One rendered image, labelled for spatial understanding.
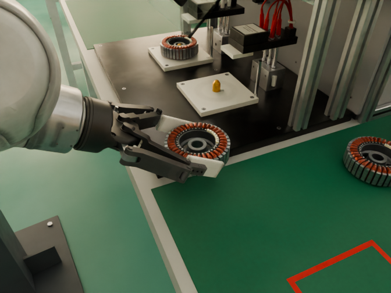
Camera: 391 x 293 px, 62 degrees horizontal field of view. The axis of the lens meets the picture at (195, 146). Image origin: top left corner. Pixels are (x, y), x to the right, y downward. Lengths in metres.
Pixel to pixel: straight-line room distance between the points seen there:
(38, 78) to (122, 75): 0.71
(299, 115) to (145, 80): 0.41
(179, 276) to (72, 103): 0.27
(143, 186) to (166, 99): 0.27
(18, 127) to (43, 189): 1.55
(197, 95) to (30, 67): 0.60
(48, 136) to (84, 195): 1.26
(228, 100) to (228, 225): 0.33
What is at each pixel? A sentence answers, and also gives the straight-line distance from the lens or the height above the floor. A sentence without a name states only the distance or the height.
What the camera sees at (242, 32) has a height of 0.92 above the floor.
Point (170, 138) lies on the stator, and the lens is 0.56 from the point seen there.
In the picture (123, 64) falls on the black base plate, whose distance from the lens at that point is 0.98.
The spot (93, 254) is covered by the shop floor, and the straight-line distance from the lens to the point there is 1.46.
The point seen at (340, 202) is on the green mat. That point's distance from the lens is 0.62.
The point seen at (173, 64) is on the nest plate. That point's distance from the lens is 0.94.
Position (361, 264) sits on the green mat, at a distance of 0.55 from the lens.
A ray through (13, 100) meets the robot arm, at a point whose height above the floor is 1.08.
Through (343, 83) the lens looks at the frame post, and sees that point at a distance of 0.74.
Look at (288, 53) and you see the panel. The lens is 0.96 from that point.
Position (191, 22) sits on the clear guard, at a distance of 0.50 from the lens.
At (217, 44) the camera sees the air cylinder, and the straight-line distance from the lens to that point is 1.04.
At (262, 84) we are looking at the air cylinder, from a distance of 0.85.
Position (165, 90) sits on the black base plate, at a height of 0.77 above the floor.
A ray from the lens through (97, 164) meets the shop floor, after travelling 1.82.
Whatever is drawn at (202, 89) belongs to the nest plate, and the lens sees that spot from 0.81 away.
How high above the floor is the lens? 1.18
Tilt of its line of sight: 39 degrees down
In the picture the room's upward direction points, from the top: straight up
